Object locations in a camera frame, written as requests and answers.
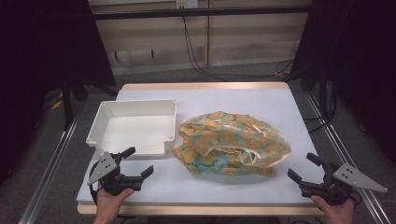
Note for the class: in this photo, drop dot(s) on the metal floor rail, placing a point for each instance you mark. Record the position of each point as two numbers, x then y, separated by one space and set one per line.
46 177
339 146

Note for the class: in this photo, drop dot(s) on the black curtain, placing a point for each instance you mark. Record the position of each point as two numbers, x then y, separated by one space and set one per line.
358 62
37 62

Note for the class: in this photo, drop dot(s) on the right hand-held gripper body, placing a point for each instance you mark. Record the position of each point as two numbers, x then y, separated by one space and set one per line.
337 185

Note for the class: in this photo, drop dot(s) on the person's right hand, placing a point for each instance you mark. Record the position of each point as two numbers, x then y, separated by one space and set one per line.
337 214

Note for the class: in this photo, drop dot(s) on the white plastic box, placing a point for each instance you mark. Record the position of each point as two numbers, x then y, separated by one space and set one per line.
140 130

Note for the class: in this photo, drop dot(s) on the black horizontal bar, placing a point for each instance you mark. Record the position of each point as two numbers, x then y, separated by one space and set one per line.
202 12

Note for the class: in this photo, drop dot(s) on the person's left hand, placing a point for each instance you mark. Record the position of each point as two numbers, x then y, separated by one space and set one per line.
109 208

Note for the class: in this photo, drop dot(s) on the black metal stand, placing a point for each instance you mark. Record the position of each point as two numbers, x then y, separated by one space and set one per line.
323 96
67 105

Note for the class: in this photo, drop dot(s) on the wooden table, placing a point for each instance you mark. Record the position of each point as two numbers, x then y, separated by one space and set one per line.
202 86

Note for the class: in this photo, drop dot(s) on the orange and teal patterned bag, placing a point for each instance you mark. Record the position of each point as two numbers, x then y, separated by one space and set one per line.
230 143

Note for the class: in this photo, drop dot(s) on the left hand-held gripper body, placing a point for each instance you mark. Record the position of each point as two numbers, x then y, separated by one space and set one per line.
107 174

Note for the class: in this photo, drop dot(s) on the white wall outlet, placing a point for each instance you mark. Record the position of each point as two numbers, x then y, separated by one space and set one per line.
186 3

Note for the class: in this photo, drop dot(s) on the pale table mat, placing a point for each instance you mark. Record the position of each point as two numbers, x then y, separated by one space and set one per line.
218 99

